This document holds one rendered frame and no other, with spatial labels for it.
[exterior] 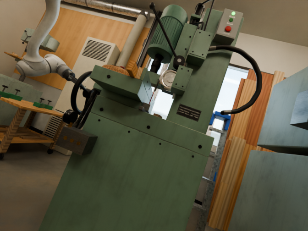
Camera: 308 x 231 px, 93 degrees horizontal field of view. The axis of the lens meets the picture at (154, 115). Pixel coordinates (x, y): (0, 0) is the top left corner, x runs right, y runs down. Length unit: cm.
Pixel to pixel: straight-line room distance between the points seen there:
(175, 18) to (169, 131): 70
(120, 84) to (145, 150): 30
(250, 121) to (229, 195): 98
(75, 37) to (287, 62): 354
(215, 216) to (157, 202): 139
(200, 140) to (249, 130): 168
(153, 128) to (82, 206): 45
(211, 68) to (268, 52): 211
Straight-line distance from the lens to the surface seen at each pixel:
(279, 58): 297
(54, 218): 87
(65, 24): 371
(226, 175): 202
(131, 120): 67
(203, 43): 85
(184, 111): 78
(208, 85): 85
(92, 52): 265
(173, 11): 109
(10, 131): 187
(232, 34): 95
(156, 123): 66
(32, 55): 123
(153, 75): 92
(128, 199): 72
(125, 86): 59
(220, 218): 210
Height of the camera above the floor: 72
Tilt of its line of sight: 7 degrees up
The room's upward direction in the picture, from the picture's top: 21 degrees clockwise
